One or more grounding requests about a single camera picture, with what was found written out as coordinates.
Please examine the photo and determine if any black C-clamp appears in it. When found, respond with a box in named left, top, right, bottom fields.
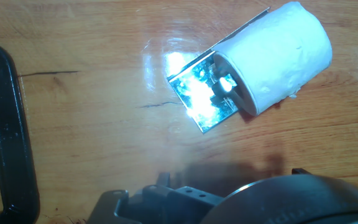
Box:
left=0, top=39, right=40, bottom=224

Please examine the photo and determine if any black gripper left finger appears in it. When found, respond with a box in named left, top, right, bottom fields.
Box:
left=87, top=172, right=224, bottom=224

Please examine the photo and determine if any white paper roll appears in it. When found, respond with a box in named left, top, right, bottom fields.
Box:
left=212, top=1, right=334, bottom=117

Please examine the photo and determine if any shiny metal roll holder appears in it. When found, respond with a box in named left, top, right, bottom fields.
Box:
left=167, top=7, right=272, bottom=134

